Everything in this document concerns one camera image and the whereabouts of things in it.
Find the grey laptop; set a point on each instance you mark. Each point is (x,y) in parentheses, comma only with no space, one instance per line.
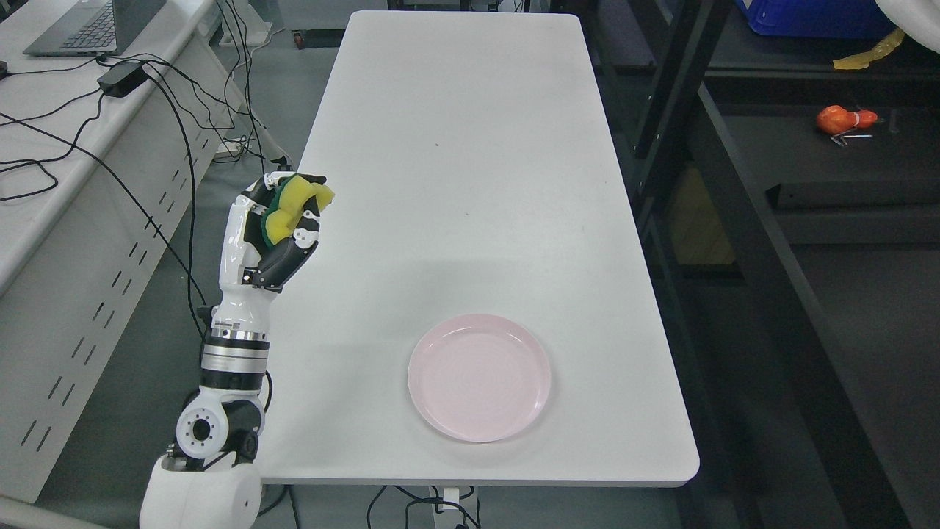
(92,28)

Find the pink plate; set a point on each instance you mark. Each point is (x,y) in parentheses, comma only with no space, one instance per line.
(479,378)

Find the white table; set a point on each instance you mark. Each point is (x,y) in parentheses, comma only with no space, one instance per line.
(474,174)

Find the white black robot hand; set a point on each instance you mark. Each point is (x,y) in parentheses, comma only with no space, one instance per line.
(251,274)

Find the orange toy figure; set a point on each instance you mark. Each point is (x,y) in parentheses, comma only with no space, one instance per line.
(835,119)

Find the white power strip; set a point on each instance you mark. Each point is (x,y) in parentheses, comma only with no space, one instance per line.
(229,151)

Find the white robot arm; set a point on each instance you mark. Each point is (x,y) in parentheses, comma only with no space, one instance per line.
(207,477)

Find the black metal shelf rack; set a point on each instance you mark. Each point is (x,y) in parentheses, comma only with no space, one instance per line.
(797,271)

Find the blue plastic bin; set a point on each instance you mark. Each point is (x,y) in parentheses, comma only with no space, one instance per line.
(817,19)

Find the yellow tape strip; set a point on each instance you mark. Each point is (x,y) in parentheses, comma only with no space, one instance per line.
(864,59)

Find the green yellow sponge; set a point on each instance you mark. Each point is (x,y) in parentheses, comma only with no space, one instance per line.
(294,213)

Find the white side desk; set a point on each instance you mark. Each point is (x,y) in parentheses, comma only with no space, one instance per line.
(82,237)

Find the black power adapter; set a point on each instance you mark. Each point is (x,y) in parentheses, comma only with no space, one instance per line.
(122,78)

